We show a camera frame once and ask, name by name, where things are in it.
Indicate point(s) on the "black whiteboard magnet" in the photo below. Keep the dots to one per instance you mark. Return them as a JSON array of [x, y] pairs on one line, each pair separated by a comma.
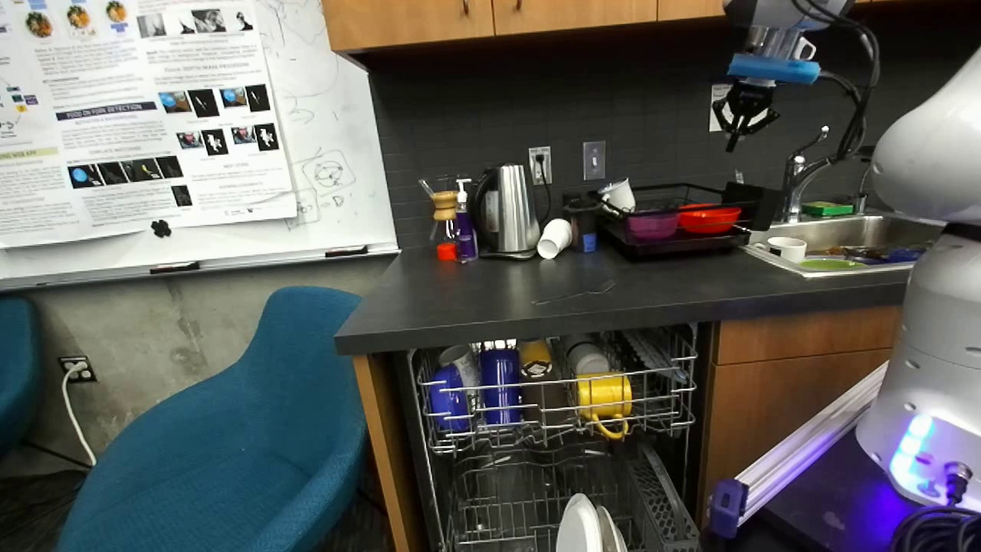
[[161, 227]]

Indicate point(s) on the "blue upholstered chair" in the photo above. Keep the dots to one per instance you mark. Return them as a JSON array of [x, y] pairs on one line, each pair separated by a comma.
[[16, 368], [225, 448]]

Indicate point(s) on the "red bowl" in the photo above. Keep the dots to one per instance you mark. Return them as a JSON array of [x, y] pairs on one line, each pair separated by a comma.
[[708, 218]]

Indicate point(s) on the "plain white mug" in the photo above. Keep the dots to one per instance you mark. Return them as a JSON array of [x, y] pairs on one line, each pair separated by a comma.
[[787, 249]]

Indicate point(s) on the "small red cap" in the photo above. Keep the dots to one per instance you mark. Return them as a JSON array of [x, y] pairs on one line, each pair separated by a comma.
[[449, 253]]

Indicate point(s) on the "round metal canister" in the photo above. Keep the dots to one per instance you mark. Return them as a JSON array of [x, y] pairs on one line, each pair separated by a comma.
[[557, 237]]

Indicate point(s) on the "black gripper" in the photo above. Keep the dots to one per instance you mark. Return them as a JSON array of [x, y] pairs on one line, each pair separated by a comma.
[[753, 99]]

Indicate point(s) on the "purple soap bottle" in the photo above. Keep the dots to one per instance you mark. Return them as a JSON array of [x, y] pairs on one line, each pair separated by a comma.
[[466, 230]]

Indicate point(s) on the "black whiteboard marker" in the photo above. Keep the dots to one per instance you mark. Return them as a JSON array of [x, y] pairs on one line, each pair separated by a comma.
[[345, 253], [177, 268]]

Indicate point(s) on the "black utensil caddy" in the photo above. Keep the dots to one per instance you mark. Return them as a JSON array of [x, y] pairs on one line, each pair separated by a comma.
[[753, 203]]

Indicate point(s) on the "dishwasher plate rack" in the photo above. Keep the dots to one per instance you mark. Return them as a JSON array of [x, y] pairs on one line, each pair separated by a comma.
[[493, 502]]

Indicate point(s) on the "metal light switch plate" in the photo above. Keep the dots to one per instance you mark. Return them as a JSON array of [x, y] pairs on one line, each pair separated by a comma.
[[593, 159]]

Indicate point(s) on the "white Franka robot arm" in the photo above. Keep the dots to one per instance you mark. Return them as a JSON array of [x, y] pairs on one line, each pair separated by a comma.
[[930, 307]]

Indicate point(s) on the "chrome faucet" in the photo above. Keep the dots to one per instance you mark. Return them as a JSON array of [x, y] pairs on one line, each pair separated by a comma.
[[797, 186]]

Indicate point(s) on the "yellow mug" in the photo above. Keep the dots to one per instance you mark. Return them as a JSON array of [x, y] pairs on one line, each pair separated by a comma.
[[601, 397]]

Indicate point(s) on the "purple bowl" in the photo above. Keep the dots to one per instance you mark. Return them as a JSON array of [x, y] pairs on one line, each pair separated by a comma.
[[651, 224]]

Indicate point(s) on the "grey cup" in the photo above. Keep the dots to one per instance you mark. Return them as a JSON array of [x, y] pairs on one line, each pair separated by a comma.
[[591, 358]]

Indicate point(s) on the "whiteboard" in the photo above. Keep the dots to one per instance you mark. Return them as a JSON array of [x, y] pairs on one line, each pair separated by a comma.
[[347, 153]]

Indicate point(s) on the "green sponge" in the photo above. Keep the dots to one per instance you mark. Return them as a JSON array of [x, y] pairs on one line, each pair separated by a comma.
[[828, 208]]

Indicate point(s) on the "small blue container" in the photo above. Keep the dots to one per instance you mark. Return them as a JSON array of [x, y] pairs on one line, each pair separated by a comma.
[[591, 242]]

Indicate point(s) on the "white paper wall sign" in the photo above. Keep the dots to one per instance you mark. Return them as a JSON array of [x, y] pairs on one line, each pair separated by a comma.
[[717, 97]]

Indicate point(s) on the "blue wrist camera box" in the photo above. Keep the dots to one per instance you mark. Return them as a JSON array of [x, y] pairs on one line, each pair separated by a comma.
[[773, 69]]

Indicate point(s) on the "white dinner plate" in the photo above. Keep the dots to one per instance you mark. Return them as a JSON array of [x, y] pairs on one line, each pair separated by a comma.
[[583, 524]]

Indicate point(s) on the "glass pour-over coffee maker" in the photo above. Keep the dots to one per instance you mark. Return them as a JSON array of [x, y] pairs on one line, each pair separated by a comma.
[[443, 208]]

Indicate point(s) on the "wall power socket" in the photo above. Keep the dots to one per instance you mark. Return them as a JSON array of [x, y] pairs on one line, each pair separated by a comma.
[[78, 368]]

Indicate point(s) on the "wooden base cabinet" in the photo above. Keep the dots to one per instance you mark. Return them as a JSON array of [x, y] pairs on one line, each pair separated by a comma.
[[797, 378]]

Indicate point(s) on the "wooden wall cabinet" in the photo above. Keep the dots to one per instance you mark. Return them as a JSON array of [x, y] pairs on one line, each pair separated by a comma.
[[409, 18]]

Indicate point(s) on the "dishwasher cup rack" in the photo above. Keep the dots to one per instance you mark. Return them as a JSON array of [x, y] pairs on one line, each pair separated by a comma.
[[655, 394]]

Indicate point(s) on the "tall blue bottle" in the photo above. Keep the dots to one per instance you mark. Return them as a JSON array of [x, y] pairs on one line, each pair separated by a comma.
[[502, 385]]

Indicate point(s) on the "printed research poster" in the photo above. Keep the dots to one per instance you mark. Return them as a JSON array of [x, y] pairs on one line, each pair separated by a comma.
[[125, 132]]

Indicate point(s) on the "white base frame rail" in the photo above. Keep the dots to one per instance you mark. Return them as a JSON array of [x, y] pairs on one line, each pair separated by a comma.
[[797, 461]]

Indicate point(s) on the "stainless steel sink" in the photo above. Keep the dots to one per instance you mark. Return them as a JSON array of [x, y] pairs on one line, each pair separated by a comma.
[[878, 235]]

